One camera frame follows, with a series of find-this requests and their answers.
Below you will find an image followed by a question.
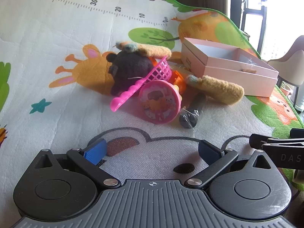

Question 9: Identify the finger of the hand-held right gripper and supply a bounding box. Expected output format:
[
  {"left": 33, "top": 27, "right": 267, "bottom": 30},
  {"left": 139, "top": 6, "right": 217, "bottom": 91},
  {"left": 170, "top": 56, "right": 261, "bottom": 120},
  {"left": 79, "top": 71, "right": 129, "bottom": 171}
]
[
  {"left": 290, "top": 128, "right": 304, "bottom": 139},
  {"left": 249, "top": 134, "right": 304, "bottom": 148}
]

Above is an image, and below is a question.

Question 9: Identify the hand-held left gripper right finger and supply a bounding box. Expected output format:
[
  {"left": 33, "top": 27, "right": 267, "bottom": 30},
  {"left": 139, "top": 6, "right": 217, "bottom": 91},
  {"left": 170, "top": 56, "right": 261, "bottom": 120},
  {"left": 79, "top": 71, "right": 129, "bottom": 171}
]
[{"left": 184, "top": 140, "right": 273, "bottom": 190}]

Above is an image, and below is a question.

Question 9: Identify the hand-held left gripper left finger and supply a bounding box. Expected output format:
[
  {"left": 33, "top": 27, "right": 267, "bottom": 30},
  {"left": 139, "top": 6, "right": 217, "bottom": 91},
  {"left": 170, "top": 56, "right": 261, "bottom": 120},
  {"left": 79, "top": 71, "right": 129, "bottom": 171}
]
[{"left": 33, "top": 138, "right": 121, "bottom": 190}]

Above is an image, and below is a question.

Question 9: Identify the black plastic-wrapped toy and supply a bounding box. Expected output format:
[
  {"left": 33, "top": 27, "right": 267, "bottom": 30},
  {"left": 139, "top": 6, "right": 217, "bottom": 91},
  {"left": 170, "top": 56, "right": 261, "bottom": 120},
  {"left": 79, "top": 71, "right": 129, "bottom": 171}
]
[{"left": 179, "top": 93, "right": 207, "bottom": 129}]

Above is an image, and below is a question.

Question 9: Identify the pink round printed toy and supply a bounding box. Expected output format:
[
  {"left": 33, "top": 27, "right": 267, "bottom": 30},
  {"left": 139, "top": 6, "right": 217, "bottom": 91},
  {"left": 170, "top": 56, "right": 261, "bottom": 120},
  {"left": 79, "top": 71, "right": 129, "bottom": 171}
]
[{"left": 138, "top": 80, "right": 182, "bottom": 124}]

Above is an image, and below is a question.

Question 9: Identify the pink cardboard box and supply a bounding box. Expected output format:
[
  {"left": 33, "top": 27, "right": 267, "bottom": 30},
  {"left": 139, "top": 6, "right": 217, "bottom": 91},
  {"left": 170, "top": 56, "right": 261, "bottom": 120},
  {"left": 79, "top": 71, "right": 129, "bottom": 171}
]
[{"left": 181, "top": 37, "right": 279, "bottom": 98}]

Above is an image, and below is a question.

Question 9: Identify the orange plastic toy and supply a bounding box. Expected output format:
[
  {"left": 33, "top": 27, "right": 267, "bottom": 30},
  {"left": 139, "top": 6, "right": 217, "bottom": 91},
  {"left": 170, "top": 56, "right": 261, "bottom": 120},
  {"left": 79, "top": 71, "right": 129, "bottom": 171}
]
[{"left": 171, "top": 71, "right": 187, "bottom": 95}]

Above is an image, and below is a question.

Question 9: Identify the black plush cat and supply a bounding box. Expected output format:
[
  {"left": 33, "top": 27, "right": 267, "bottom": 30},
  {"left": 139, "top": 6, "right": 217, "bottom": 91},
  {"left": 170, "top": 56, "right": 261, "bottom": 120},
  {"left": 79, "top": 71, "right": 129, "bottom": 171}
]
[{"left": 106, "top": 50, "right": 155, "bottom": 96}]

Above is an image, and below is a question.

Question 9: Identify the pink plastic toy basket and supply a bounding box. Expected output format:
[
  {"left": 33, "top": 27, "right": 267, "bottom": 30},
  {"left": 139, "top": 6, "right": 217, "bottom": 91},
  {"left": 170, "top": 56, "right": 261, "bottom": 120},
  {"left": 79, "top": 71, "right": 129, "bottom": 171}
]
[{"left": 110, "top": 55, "right": 172, "bottom": 112}]

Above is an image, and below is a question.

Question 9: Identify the beige chair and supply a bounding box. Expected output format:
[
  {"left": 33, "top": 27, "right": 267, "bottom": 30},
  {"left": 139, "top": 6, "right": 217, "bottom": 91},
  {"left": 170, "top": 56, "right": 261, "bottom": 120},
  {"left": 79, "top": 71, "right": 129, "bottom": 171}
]
[{"left": 268, "top": 35, "right": 304, "bottom": 107}]

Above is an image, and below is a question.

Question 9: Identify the printed cartoon play mat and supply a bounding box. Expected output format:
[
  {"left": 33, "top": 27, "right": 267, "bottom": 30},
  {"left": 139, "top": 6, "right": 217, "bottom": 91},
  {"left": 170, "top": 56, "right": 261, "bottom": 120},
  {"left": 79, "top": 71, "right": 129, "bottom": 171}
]
[{"left": 0, "top": 0, "right": 304, "bottom": 226}]

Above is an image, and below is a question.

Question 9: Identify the dark window frame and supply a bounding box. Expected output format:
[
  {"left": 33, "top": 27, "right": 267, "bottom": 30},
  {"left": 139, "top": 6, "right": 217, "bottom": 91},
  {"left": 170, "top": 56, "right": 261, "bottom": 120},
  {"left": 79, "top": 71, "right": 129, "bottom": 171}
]
[{"left": 228, "top": 0, "right": 269, "bottom": 60}]

